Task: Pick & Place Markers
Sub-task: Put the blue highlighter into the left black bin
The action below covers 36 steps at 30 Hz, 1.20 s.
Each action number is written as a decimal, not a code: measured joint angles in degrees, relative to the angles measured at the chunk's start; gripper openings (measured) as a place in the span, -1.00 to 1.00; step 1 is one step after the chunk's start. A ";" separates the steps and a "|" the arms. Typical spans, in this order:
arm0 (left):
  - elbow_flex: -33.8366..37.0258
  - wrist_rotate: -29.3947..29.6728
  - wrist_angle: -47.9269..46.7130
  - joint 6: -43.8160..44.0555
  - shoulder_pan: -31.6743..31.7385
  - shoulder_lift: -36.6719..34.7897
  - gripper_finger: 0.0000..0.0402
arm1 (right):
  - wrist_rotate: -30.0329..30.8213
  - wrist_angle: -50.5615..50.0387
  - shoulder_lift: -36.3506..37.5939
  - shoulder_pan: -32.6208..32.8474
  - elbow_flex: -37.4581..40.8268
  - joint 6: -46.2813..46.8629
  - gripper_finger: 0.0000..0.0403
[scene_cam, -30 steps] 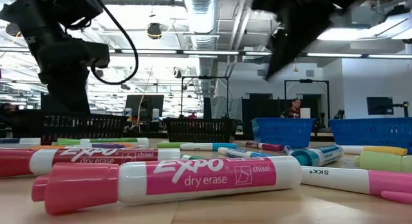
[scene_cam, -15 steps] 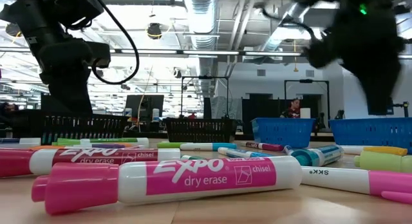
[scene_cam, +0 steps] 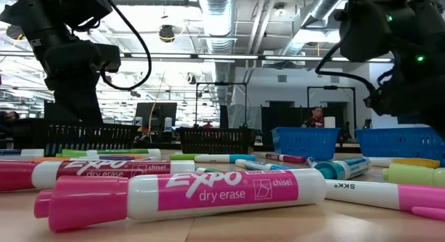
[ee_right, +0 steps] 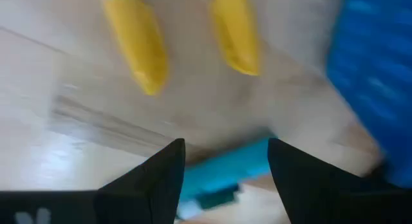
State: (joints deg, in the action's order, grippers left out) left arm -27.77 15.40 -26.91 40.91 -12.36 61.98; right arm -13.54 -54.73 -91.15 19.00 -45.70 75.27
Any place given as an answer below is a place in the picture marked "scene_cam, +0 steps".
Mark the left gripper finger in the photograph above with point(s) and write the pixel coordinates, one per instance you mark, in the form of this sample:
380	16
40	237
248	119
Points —
92	108
71	104

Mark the dark blue Expo marker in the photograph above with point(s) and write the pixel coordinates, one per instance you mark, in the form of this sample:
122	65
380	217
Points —
31	152

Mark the magenta Expo chisel marker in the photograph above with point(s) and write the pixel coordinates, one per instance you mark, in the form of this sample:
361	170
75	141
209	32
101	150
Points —
104	170

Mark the pale yellow highlighter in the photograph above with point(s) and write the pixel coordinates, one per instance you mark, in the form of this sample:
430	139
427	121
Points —
413	175

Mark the blue slotted plastic basket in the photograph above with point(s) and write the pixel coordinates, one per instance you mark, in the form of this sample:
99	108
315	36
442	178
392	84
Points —
302	131
382	130

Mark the black slotted plastic basket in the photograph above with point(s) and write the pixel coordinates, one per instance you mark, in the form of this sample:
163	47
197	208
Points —
215	130
87	126

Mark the maroon Expo marker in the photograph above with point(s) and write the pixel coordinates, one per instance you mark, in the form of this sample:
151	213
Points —
292	159

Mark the pink Expo chisel marker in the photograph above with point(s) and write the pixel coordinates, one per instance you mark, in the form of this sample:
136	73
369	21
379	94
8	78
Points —
226	191

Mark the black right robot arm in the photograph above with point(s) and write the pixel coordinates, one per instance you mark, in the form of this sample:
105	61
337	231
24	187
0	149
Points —
382	26

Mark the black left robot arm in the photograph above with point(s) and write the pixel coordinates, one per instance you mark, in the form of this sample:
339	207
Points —
52	12

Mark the white bottle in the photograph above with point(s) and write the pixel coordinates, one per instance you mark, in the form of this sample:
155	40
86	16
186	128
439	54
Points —
138	123
168	123

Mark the purple marker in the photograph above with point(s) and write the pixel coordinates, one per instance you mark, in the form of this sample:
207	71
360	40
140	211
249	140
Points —
118	158

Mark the person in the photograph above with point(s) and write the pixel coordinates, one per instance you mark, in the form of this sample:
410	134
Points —
10	117
314	118

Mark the white paper towel roll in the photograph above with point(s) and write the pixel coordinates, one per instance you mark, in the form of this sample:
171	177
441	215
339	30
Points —
329	122

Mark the black hanging ceiling fixture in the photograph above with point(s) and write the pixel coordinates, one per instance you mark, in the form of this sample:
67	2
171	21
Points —
167	33

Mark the pink SKK marker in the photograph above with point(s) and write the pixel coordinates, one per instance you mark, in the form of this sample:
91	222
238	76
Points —
365	193

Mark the light green Expo marker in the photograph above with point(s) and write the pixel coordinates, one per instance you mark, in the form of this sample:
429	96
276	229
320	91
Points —
180	156

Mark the black partition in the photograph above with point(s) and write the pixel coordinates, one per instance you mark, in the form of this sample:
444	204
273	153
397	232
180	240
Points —
285	120

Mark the overhead light bar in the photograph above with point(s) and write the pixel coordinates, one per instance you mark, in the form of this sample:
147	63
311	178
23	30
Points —
226	56

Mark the teal capped white marker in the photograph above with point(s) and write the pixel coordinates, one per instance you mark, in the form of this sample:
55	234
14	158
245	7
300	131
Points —
240	158

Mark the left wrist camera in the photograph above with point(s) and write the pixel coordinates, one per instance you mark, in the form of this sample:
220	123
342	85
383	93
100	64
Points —
111	63

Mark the black gantry frame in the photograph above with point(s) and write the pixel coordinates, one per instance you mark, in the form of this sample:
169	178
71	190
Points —
220	83
330	87

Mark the silver ventilation duct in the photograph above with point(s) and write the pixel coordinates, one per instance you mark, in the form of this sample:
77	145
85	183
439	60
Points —
219	23
313	19

